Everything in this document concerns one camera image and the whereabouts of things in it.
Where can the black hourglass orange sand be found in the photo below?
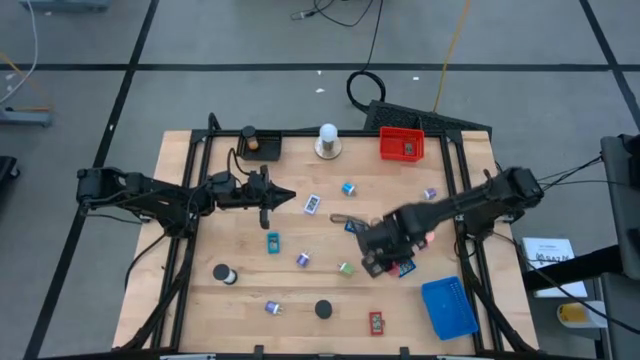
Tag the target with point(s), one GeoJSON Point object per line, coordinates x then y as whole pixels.
{"type": "Point", "coordinates": [248, 132]}

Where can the black hourglass blue sand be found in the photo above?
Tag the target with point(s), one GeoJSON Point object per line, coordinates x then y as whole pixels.
{"type": "Point", "coordinates": [323, 309]}

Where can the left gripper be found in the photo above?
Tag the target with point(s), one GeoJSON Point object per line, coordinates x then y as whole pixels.
{"type": "Point", "coordinates": [250, 197]}

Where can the brass lamp white bulb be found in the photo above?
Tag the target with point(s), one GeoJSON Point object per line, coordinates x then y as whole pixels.
{"type": "Point", "coordinates": [328, 132]}

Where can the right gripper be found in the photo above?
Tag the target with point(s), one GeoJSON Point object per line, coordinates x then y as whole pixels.
{"type": "Point", "coordinates": [380, 245]}

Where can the yellow and white device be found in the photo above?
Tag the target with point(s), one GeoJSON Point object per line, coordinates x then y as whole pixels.
{"type": "Point", "coordinates": [575, 314]}

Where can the grey equipment cart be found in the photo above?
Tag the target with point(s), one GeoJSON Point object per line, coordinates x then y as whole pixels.
{"type": "Point", "coordinates": [620, 210]}

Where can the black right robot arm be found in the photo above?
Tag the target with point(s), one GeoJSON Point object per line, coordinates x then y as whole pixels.
{"type": "Point", "coordinates": [465, 200]}

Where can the blue plastic basket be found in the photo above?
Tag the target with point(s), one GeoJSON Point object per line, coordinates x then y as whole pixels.
{"type": "Point", "coordinates": [450, 310]}

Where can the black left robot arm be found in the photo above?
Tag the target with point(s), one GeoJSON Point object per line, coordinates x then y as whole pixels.
{"type": "Point", "coordinates": [150, 195]}

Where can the black flat bar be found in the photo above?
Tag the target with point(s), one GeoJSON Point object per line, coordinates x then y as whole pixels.
{"type": "Point", "coordinates": [575, 267]}

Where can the pink white USB charger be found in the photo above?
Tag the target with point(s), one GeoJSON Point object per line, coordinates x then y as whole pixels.
{"type": "Point", "coordinates": [394, 270]}

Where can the teal digital timer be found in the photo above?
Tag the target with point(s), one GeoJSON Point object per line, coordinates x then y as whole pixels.
{"type": "Point", "coordinates": [273, 243]}

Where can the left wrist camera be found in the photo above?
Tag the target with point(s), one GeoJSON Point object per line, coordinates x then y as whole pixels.
{"type": "Point", "coordinates": [223, 181]}

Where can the green white USB charger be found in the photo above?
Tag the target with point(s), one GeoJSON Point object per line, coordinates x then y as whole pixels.
{"type": "Point", "coordinates": [346, 269]}

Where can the red digital timer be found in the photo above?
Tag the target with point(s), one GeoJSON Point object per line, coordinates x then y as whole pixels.
{"type": "Point", "coordinates": [376, 323]}

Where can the grey digital timer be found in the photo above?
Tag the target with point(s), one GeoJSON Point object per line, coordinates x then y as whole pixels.
{"type": "Point", "coordinates": [409, 148]}

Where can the black hourglass white sand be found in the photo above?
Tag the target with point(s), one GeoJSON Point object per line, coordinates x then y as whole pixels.
{"type": "Point", "coordinates": [221, 272]}

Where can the grey stand base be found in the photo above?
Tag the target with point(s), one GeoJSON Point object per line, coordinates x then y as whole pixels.
{"type": "Point", "coordinates": [25, 117]}

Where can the grey floor platform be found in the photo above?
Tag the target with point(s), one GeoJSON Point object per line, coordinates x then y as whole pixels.
{"type": "Point", "coordinates": [65, 5]}

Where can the red plastic basket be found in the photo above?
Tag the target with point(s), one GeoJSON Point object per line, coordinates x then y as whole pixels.
{"type": "Point", "coordinates": [392, 145]}

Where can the black floor item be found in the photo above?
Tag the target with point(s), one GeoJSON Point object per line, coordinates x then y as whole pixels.
{"type": "Point", "coordinates": [7, 167]}

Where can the black plastic basket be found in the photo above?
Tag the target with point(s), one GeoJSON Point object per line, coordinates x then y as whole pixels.
{"type": "Point", "coordinates": [270, 147]}

